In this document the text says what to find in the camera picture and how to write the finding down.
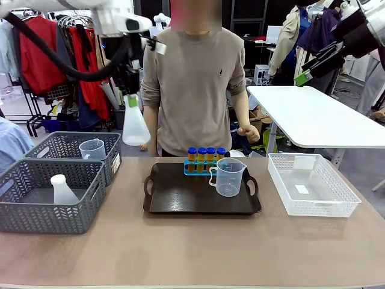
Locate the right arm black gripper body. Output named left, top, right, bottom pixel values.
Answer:
left=332, top=10, right=380, bottom=60

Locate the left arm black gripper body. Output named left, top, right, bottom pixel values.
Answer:
left=112, top=34, right=143, bottom=90

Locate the white plastic conical flask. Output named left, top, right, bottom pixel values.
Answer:
left=49, top=173, right=81, bottom=205
left=122, top=102, right=152, bottom=147

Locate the clear plastic measuring cup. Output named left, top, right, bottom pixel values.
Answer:
left=209, top=157, right=248, bottom=197
left=79, top=138, right=106, bottom=160

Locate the person's left forearm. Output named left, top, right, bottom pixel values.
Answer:
left=231, top=90, right=251, bottom=129

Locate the person's right forearm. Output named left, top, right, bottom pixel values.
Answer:
left=143, top=105, right=160, bottom=157

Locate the person's left hand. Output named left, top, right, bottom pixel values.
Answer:
left=236, top=123, right=261, bottom=145

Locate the gray paper roll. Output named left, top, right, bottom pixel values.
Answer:
left=99, top=79, right=120, bottom=111

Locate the dark navy hanging coat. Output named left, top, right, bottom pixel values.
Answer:
left=296, top=7, right=342, bottom=57

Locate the dark gray storage bin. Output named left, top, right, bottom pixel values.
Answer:
left=113, top=105, right=126, bottom=131

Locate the long red hanging dress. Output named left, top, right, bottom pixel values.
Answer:
left=69, top=26, right=111, bottom=120

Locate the mannequin in beige coat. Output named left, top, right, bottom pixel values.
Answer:
left=268, top=13, right=302, bottom=78

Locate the gray basket with sticker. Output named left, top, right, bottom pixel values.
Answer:
left=23, top=131, right=122, bottom=186

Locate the navy hanging garment under dress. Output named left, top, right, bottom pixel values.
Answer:
left=77, top=87, right=102, bottom=130

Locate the white desk top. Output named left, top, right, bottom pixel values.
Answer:
left=245, top=85, right=385, bottom=149

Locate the background person in gray trousers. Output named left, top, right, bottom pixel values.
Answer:
left=356, top=49, right=385, bottom=123

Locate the black hanging scarf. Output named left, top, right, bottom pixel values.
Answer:
left=75, top=23, right=94, bottom=69

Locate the person in beige sweater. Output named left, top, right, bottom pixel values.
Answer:
left=140, top=0, right=261, bottom=158

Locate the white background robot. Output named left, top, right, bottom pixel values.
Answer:
left=153, top=13, right=171, bottom=30

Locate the small white crate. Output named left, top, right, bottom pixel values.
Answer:
left=254, top=64, right=271, bottom=85

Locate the dark gray hanging jacket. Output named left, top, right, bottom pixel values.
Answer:
left=55, top=25, right=78, bottom=82

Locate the brown cardboard box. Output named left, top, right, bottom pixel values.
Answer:
left=248, top=108, right=273, bottom=145

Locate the white desk leg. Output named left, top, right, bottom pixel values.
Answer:
left=266, top=122, right=279, bottom=156
left=330, top=147, right=347, bottom=171

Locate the blue test tube rack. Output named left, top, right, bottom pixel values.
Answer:
left=183, top=159, right=222, bottom=177

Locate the bright green plastic object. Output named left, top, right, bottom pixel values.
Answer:
left=262, top=128, right=286, bottom=151

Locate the red hanging jacket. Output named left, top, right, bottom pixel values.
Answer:
left=18, top=16, right=67, bottom=95

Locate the black metal clothes rack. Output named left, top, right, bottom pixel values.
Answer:
left=5, top=7, right=108, bottom=138

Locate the light blue shirt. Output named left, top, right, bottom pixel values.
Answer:
left=0, top=116, right=34, bottom=174

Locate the pale gray hanging garment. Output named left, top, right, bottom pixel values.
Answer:
left=0, top=19, right=20, bottom=79

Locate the white plastic lattice basket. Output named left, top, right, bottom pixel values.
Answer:
left=267, top=152, right=362, bottom=218

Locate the gray basket without sticker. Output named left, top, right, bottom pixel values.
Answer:
left=0, top=158, right=106, bottom=235

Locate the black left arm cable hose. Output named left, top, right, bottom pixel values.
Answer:
left=2, top=11, right=133, bottom=82

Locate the black serving tray with handles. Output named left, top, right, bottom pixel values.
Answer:
left=143, top=162, right=262, bottom=215

